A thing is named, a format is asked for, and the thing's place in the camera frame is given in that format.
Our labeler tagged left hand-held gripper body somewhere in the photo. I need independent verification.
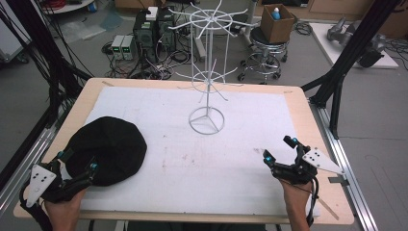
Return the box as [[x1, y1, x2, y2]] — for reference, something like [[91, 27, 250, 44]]
[[24, 158, 98, 210]]

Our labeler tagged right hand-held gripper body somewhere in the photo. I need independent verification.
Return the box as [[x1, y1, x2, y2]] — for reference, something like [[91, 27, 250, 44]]
[[271, 145, 346, 186]]

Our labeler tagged black hat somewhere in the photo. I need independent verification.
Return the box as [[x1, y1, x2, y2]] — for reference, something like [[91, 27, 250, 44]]
[[63, 115, 148, 188]]

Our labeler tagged person's left hand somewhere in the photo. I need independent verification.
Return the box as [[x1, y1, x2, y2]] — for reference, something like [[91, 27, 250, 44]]
[[43, 188, 89, 220]]

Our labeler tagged person's right hand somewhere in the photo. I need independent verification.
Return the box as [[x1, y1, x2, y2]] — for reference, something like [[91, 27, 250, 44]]
[[278, 178, 314, 208]]

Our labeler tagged white foam mat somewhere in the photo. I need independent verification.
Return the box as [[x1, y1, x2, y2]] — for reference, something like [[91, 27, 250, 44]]
[[79, 86, 321, 218]]

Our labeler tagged black round stool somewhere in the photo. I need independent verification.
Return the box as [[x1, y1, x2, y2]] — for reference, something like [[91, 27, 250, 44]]
[[236, 26, 290, 85]]

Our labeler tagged white floor board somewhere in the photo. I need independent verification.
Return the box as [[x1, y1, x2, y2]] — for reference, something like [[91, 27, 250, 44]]
[[308, 21, 399, 70]]

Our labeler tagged cardboard box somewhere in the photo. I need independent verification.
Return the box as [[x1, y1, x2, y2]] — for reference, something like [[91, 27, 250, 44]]
[[259, 3, 296, 45]]

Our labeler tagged grey power supply unit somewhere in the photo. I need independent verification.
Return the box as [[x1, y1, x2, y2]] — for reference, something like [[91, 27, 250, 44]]
[[121, 34, 137, 61], [111, 34, 125, 61]]

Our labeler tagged black computer tower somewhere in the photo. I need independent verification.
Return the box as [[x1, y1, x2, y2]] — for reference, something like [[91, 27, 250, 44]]
[[132, 9, 161, 64]]

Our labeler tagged round white table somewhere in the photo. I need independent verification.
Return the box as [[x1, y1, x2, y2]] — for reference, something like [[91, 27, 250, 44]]
[[40, 0, 96, 15]]

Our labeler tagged grey computer tower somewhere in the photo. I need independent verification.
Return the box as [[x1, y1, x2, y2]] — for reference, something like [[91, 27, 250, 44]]
[[157, 13, 177, 54]]

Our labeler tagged white box device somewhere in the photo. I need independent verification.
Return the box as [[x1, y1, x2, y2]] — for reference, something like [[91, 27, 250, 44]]
[[145, 6, 159, 22]]

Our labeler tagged grey metal bracket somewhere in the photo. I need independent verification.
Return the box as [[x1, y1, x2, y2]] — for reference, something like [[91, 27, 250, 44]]
[[328, 175, 350, 187]]

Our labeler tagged aluminium rail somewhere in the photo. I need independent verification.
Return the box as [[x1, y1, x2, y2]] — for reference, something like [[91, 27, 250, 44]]
[[308, 101, 380, 231], [0, 124, 57, 211]]

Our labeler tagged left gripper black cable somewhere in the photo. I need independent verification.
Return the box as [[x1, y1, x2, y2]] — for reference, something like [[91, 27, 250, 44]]
[[18, 182, 54, 231]]

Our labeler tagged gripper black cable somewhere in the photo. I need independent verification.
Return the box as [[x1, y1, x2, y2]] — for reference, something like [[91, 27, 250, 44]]
[[306, 175, 321, 228], [18, 182, 54, 231]]

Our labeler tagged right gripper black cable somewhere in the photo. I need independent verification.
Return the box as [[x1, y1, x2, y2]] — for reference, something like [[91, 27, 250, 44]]
[[306, 175, 321, 228]]

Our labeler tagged black frame strut with cables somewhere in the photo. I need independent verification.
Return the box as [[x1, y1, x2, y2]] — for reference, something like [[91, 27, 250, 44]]
[[0, 0, 94, 127]]

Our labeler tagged white wire display rack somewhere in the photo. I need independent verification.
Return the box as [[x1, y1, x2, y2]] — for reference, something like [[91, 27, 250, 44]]
[[166, 0, 260, 136]]

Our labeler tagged tangle of floor cables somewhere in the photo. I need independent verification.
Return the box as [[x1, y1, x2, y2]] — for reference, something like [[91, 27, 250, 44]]
[[101, 41, 201, 81]]

